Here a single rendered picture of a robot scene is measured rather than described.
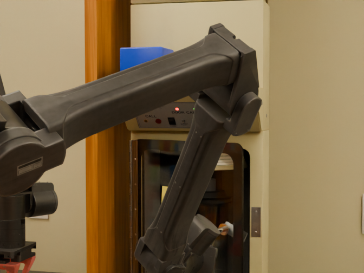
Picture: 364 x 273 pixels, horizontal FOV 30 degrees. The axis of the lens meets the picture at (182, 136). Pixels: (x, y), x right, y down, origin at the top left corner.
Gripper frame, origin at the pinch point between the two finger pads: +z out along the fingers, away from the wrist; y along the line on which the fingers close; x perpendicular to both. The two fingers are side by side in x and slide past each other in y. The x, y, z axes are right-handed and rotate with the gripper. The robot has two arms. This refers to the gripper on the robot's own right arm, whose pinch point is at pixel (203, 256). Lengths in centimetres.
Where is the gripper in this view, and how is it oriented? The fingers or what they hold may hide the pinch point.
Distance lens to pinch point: 148.7
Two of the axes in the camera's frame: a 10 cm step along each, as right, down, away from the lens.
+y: -9.3, -1.3, 3.5
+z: 3.4, 1.1, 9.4
